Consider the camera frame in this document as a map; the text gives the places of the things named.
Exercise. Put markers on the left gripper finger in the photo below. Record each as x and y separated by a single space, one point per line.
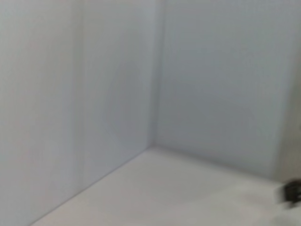
294 191

